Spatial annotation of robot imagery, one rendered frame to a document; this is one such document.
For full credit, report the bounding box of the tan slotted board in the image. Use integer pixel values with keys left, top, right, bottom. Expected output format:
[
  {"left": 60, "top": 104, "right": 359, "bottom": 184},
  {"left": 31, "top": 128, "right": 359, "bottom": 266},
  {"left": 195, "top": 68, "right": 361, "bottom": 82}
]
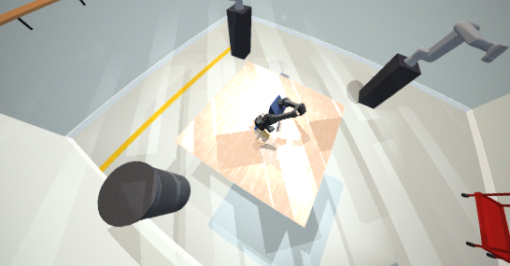
[{"left": 260, "top": 130, "right": 271, "bottom": 139}]

